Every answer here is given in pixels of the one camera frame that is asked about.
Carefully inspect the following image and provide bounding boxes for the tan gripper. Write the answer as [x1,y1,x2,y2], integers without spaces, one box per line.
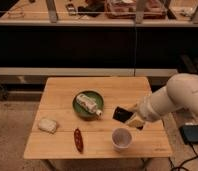
[125,105,145,130]

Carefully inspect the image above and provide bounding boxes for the black eraser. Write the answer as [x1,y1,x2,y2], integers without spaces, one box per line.
[113,107,133,123]

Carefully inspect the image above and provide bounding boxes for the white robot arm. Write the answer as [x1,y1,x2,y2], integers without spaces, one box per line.
[125,73,198,128]

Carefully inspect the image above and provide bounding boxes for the white ceramic cup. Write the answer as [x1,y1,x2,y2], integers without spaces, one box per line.
[111,128,132,151]

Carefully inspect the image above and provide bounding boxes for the small labelled bottle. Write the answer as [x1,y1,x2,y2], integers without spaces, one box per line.
[76,93,102,116]

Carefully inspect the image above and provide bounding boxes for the blue black floor box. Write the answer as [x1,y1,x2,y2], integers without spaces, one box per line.
[179,125,198,144]

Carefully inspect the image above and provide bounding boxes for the green plate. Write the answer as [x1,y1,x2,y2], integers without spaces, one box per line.
[72,91,104,119]

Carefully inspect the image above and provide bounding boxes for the red chili pepper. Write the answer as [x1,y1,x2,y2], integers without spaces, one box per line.
[74,128,83,153]

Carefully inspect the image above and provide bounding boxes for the wooden table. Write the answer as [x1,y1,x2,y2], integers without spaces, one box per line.
[24,77,172,159]

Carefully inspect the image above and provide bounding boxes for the white wrapped packet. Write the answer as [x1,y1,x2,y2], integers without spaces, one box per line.
[38,118,58,133]

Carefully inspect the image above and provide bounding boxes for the clear bag of items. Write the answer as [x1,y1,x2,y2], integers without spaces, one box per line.
[105,0,167,19]

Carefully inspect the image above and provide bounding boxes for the black remote control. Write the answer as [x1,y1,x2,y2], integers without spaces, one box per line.
[65,3,77,16]

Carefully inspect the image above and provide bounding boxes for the black floor cable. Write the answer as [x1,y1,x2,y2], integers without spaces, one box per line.
[168,142,198,171]

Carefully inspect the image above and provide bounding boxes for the grey metal shelf frame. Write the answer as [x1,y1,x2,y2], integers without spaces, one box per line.
[0,0,198,27]

